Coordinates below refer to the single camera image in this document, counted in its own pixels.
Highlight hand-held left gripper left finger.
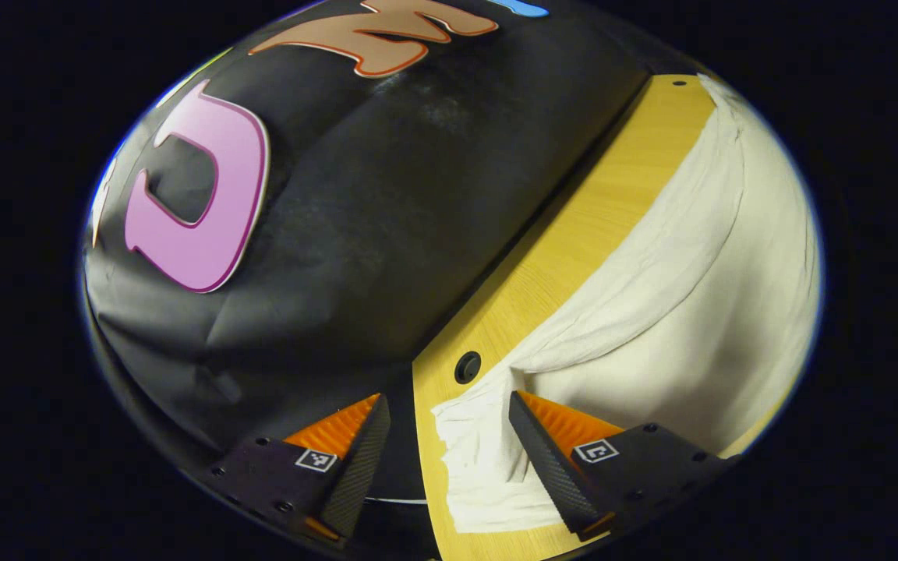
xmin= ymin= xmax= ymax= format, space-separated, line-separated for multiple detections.
xmin=210 ymin=393 xmax=392 ymax=543

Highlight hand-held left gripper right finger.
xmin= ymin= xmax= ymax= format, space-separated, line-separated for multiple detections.
xmin=507 ymin=390 xmax=740 ymax=544

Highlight cream white jeans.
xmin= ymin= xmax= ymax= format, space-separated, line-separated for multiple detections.
xmin=430 ymin=74 xmax=825 ymax=535

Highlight black backdrop cloth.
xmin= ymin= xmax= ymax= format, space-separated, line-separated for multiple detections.
xmin=81 ymin=0 xmax=699 ymax=546

